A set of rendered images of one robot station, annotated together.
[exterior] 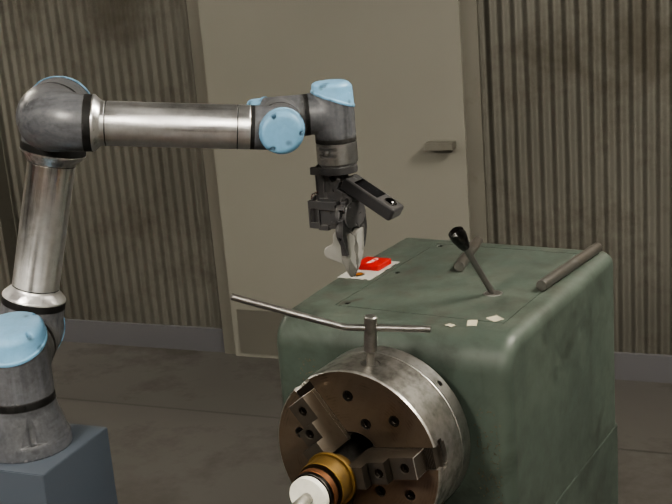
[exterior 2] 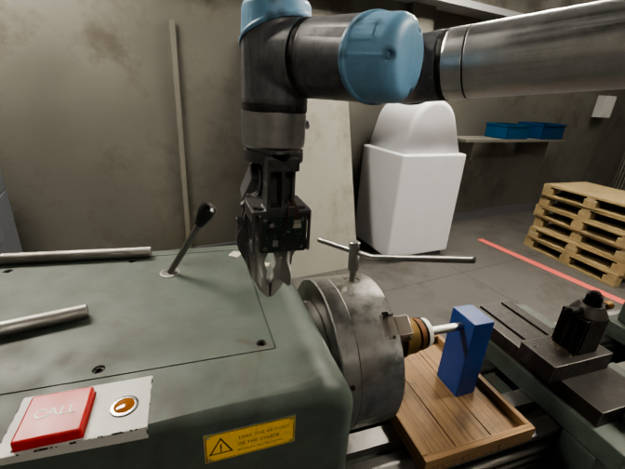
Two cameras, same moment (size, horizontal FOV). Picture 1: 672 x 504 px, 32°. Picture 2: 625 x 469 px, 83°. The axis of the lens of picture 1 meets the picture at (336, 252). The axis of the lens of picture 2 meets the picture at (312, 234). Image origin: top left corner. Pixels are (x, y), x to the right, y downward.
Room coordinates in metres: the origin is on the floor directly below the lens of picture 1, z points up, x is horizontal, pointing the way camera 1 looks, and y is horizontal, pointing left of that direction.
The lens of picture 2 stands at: (2.38, 0.30, 1.59)
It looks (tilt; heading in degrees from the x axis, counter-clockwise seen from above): 22 degrees down; 219
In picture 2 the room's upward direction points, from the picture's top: 4 degrees clockwise
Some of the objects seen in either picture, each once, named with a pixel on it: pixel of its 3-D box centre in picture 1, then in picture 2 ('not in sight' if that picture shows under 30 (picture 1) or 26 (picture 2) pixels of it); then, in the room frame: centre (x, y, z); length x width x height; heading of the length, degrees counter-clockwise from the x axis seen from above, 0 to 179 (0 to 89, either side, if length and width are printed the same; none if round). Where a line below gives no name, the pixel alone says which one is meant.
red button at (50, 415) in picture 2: (372, 265); (57, 418); (2.34, -0.07, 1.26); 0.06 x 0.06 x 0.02; 58
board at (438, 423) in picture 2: not in sight; (432, 389); (1.60, 0.11, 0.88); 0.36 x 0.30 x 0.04; 58
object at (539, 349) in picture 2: not in sight; (564, 355); (1.37, 0.35, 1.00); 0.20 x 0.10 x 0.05; 148
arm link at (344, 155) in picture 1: (336, 154); (276, 131); (2.08, -0.02, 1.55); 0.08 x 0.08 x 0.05
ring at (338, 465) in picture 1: (326, 482); (404, 336); (1.71, 0.05, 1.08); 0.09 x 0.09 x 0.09; 58
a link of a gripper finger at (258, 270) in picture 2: (347, 249); (260, 274); (2.10, -0.02, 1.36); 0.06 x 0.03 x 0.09; 58
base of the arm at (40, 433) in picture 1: (25, 419); not in sight; (1.91, 0.57, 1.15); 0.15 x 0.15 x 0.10
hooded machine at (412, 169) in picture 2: not in sight; (408, 178); (-1.16, -1.28, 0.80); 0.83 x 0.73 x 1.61; 157
